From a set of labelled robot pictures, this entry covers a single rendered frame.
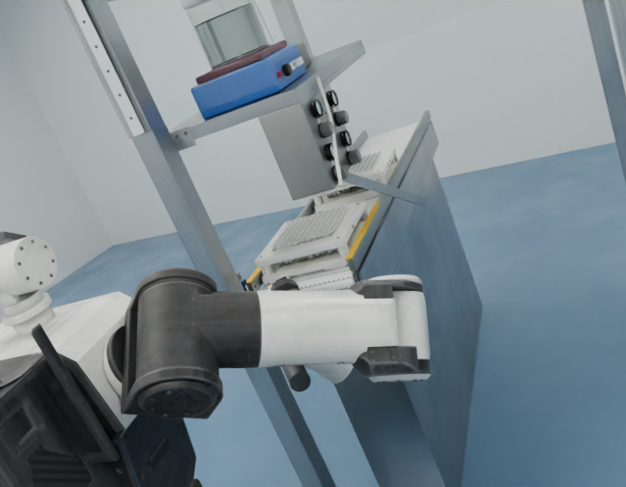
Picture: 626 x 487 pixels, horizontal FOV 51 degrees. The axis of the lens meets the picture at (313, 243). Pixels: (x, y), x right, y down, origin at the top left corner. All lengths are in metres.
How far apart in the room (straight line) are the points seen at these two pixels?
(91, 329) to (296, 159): 0.73
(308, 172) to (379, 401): 0.74
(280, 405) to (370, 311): 0.96
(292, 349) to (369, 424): 1.20
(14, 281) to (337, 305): 0.39
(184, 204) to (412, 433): 0.91
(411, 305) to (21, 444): 0.46
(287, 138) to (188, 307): 0.74
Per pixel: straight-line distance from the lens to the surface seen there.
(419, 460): 1.99
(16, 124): 6.97
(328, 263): 1.58
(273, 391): 1.68
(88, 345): 0.81
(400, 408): 1.87
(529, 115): 4.62
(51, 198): 6.97
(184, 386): 0.70
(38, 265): 0.87
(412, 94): 4.79
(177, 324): 0.73
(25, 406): 0.78
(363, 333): 0.77
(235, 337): 0.74
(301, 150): 1.41
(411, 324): 0.83
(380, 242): 1.72
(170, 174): 1.49
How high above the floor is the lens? 1.46
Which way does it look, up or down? 19 degrees down
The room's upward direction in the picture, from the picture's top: 23 degrees counter-clockwise
